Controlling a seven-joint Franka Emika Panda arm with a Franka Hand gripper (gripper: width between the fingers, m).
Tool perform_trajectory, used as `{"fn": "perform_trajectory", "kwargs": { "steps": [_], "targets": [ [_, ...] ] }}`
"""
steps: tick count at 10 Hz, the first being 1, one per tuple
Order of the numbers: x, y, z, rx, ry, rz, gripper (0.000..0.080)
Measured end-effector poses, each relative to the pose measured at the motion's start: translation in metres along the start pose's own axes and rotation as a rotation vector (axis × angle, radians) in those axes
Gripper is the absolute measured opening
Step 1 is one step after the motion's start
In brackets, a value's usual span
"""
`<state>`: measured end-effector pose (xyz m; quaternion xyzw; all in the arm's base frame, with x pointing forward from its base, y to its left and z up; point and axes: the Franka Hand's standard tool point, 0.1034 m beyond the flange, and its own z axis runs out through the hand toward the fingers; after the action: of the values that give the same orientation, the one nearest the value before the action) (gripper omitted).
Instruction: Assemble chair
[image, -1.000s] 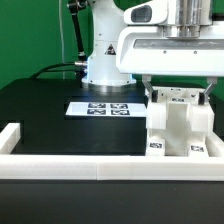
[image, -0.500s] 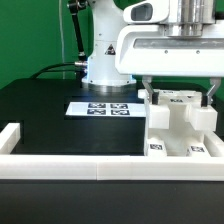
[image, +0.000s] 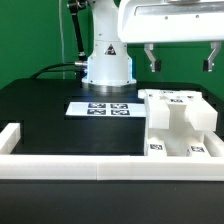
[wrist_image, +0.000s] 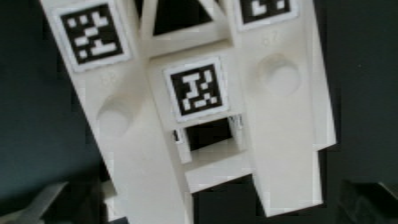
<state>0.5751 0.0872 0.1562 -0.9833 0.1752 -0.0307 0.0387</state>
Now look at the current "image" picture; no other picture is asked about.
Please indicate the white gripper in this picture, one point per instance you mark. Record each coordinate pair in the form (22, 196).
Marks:
(162, 21)

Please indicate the white chair back frame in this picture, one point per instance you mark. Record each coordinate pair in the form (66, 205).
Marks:
(167, 107)

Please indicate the white chair seat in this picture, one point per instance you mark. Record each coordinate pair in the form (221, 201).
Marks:
(176, 140)

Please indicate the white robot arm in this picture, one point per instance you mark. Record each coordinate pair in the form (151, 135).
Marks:
(109, 67)

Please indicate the white marker sheet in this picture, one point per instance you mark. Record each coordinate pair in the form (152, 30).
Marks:
(96, 109)

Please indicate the white U-shaped fence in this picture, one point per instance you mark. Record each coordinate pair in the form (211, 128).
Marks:
(69, 167)

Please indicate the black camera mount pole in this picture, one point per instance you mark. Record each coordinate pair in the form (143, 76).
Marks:
(75, 6)

